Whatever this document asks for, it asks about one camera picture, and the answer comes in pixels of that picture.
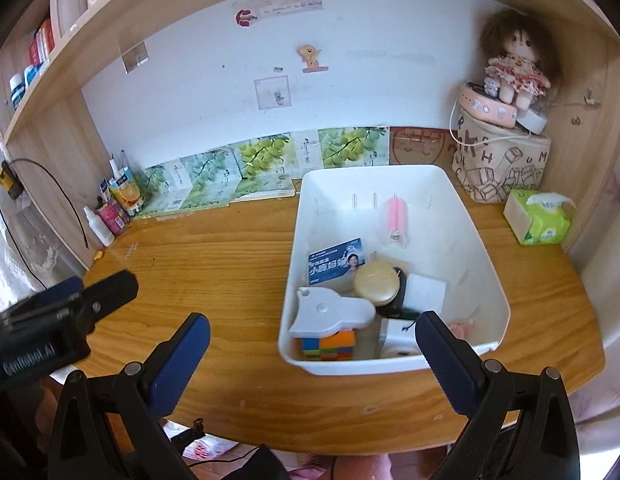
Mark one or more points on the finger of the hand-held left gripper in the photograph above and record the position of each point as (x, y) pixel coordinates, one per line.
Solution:
(55, 292)
(115, 287)

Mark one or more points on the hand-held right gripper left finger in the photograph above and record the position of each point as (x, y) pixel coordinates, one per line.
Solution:
(182, 360)

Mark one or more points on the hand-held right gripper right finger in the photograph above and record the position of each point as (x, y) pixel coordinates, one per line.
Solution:
(442, 355)

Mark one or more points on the white charger block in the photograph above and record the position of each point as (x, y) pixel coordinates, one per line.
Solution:
(425, 294)

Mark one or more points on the colourful puzzle cube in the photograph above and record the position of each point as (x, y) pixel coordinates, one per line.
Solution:
(335, 345)

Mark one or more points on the white plastic device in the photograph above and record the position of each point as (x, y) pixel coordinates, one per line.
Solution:
(325, 315)

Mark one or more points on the blue photo card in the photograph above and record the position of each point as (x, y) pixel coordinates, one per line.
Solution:
(335, 260)

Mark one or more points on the white plastic bin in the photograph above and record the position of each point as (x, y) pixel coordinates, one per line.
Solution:
(425, 195)

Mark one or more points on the white lace cloth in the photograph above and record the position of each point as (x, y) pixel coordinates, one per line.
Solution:
(35, 255)

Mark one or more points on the white spray bottle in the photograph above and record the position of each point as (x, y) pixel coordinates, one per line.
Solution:
(100, 230)

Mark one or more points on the pink can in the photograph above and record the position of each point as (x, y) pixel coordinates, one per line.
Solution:
(114, 217)

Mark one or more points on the blue and white tube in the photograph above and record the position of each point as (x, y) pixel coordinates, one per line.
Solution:
(106, 187)

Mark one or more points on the yellow adapter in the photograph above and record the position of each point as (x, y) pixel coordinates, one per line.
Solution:
(10, 182)

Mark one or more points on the person's dark clothing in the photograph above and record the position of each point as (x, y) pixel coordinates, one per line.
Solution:
(260, 465)

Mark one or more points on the pink cloth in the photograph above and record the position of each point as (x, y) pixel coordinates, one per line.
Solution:
(340, 465)

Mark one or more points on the green tissue pack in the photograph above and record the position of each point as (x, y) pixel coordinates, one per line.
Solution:
(540, 220)

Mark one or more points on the wooden desk hutch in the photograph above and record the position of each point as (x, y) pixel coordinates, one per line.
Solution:
(65, 125)

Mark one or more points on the pale floral cloth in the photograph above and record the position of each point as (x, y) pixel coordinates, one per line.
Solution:
(607, 310)

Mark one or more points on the letter print storage bag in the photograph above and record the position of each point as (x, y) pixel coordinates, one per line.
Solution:
(500, 170)

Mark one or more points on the white medicine bottle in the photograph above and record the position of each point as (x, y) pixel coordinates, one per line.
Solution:
(31, 74)
(16, 91)

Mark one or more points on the brown cardboard with drawing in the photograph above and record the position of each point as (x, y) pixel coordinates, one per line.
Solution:
(420, 146)

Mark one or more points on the clear tape patch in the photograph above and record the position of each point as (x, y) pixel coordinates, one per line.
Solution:
(135, 56)

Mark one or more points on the red and white boxes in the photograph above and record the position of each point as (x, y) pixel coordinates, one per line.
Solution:
(42, 45)

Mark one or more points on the small white box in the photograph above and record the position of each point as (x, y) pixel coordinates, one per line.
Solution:
(534, 121)

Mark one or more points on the pink pencil pouch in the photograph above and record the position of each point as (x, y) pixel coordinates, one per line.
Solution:
(485, 105)

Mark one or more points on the brown haired rag doll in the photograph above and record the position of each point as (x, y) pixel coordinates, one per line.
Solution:
(515, 55)

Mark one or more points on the pink framed wall note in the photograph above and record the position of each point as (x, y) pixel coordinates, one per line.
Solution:
(272, 92)

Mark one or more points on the red and pink wall sticker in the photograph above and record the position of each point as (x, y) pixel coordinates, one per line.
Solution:
(244, 16)

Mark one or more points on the yellow bear wall sticker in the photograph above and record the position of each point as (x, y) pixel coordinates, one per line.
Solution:
(310, 55)

